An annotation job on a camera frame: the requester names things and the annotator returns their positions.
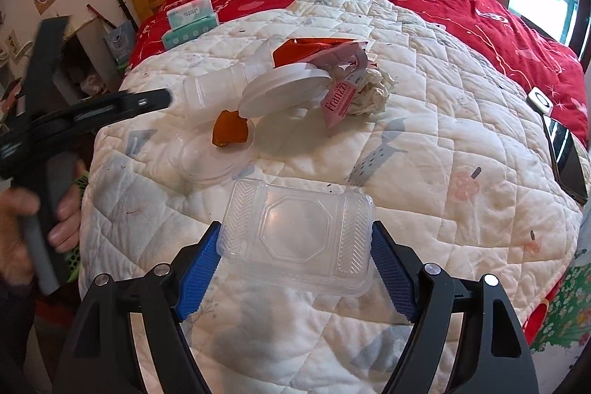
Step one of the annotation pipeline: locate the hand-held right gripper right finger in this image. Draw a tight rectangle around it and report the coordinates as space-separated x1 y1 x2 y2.
369 220 541 394

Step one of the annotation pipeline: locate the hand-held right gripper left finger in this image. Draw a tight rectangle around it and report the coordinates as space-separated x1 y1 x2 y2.
54 221 222 394

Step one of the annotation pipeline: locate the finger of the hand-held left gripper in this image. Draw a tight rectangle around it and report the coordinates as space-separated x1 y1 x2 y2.
60 88 172 131

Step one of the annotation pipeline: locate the clear plastic bottle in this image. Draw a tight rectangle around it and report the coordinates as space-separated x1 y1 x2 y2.
182 66 259 118

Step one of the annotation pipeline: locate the clear plastic rectangular container lid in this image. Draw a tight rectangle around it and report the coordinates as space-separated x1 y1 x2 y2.
217 178 376 299

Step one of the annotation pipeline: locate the green plastic basket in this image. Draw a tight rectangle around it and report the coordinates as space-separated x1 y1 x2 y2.
60 172 89 284

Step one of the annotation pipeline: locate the red foil wrapper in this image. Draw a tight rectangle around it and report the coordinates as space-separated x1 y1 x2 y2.
272 38 365 69

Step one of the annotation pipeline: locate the pink snack packet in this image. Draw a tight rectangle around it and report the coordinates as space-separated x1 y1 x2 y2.
318 43 377 131

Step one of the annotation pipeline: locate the white tissue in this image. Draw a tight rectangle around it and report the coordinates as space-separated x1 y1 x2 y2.
346 68 398 115

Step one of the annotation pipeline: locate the person's left hand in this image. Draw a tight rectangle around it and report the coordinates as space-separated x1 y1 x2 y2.
0 161 86 284

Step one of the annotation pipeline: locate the blue paper bag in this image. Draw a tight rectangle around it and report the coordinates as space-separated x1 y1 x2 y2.
104 22 137 67

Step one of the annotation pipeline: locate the teal tissue pack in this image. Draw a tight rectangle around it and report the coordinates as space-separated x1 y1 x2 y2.
161 22 218 51

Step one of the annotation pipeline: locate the white shelf unit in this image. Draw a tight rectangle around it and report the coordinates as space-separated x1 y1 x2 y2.
55 13 139 99

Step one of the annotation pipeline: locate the orange plastic scrap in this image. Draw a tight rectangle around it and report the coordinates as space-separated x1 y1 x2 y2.
211 110 250 147

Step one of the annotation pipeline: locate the clear round lid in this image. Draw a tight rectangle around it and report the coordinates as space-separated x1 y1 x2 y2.
168 131 252 187

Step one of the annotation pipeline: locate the white and teal box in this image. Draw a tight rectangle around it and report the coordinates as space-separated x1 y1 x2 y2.
165 0 220 30

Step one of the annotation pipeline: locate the red stick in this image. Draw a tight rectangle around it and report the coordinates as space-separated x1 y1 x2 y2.
88 4 116 28

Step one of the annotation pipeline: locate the black stick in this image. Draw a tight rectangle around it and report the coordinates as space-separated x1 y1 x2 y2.
109 0 139 30

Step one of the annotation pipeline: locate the white round lid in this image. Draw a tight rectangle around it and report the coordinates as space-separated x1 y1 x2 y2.
240 66 333 120

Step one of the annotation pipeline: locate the white quilted mat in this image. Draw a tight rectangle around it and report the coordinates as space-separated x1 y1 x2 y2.
78 0 585 394

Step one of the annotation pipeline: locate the green floral cloth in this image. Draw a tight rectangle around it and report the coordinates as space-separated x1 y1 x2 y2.
531 251 591 353

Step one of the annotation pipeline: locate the black smartphone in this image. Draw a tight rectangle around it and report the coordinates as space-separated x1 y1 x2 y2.
541 114 591 205

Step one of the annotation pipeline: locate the small white device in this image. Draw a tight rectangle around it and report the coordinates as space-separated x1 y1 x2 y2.
526 87 555 118

